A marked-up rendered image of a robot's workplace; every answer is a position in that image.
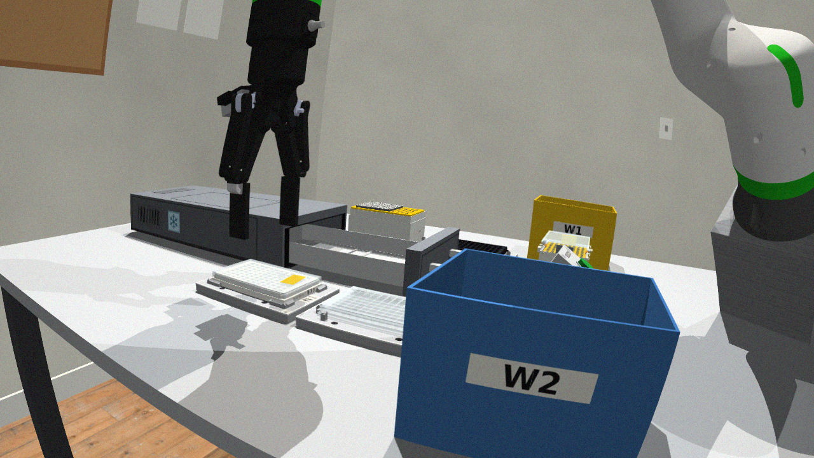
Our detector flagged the blue bin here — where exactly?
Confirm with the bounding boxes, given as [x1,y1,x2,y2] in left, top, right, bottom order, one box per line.
[394,249,680,458]

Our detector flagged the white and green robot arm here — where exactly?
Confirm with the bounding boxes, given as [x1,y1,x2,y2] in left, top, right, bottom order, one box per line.
[246,0,814,242]

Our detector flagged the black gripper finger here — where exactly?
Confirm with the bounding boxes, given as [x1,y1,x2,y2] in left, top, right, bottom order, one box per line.
[219,92,282,240]
[271,99,310,227]

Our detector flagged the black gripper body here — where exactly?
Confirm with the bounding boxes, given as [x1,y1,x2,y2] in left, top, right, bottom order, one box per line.
[247,41,308,126]

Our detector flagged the yellow waste bin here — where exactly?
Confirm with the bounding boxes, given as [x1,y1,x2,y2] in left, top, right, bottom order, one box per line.
[527,195,617,271]

